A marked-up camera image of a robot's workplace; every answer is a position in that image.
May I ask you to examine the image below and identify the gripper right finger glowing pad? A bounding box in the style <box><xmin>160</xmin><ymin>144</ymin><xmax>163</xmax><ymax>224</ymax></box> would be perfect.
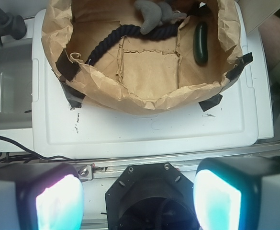
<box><xmin>193</xmin><ymin>156</ymin><xmax>280</xmax><ymax>230</ymax></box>

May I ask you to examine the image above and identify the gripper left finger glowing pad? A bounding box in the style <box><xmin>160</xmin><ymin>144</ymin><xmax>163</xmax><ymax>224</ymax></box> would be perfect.
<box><xmin>0</xmin><ymin>162</ymin><xmax>84</xmax><ymax>230</ymax></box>

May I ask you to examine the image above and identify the brown paper bag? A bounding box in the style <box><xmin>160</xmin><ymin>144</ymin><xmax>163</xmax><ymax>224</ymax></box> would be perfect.
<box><xmin>42</xmin><ymin>0</ymin><xmax>245</xmax><ymax>115</ymax></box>

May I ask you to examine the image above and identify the dark green cucumber toy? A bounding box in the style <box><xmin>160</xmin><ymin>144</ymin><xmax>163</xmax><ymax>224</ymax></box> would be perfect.
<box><xmin>193</xmin><ymin>22</ymin><xmax>209</xmax><ymax>65</ymax></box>

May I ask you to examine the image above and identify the black faucet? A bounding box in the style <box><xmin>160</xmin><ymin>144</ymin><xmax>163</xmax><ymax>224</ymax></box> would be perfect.
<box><xmin>0</xmin><ymin>8</ymin><xmax>27</xmax><ymax>47</ymax></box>

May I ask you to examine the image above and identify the grey plush toy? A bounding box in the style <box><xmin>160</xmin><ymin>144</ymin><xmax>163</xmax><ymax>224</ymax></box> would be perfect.
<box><xmin>134</xmin><ymin>0</ymin><xmax>187</xmax><ymax>35</ymax></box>

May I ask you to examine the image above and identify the aluminium rail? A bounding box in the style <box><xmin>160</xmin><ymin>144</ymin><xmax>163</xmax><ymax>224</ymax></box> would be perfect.
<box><xmin>72</xmin><ymin>141</ymin><xmax>280</xmax><ymax>181</ymax></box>

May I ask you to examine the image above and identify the black cable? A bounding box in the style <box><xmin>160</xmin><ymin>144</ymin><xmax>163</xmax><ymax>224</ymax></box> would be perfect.
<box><xmin>0</xmin><ymin>131</ymin><xmax>77</xmax><ymax>161</ymax></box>

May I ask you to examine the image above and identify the black octagonal mount plate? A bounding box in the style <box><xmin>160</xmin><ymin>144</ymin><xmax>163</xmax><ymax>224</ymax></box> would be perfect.
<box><xmin>105</xmin><ymin>162</ymin><xmax>200</xmax><ymax>230</ymax></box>

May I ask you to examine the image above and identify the dark blue rope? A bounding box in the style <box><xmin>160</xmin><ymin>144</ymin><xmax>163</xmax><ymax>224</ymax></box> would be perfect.
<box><xmin>84</xmin><ymin>23</ymin><xmax>181</xmax><ymax>66</ymax></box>

